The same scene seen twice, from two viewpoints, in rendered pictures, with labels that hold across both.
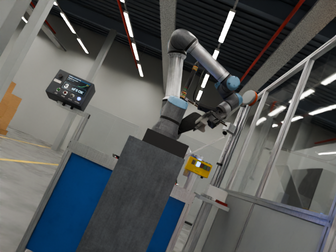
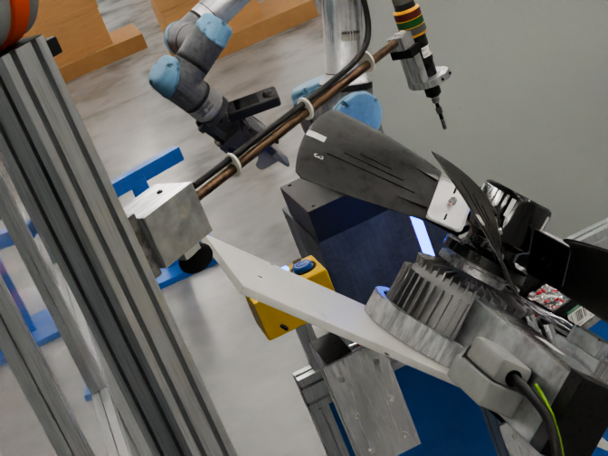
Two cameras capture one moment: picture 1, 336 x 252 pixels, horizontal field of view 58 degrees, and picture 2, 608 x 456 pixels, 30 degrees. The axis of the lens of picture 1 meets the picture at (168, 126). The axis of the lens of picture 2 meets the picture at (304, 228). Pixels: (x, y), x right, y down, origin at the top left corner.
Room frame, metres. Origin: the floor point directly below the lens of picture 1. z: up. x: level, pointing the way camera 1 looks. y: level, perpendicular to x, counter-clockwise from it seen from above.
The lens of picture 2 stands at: (4.07, -0.62, 1.97)
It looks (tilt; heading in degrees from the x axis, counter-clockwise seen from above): 22 degrees down; 169
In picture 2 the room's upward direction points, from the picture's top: 22 degrees counter-clockwise
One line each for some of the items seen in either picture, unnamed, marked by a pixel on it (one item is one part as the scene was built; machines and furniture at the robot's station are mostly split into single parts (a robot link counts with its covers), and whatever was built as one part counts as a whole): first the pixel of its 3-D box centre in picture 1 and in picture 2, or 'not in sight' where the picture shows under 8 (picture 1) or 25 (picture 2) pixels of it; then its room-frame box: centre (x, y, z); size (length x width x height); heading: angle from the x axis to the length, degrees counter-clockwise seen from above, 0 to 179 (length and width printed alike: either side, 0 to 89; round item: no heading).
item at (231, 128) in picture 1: (229, 128); (156, 227); (2.75, -0.53, 1.52); 0.10 x 0.07 x 0.08; 124
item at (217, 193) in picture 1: (215, 194); not in sight; (2.58, -0.59, 0.92); 0.17 x 0.16 x 0.11; 89
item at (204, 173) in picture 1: (197, 168); (291, 299); (2.04, -0.30, 1.02); 0.16 x 0.10 x 0.11; 89
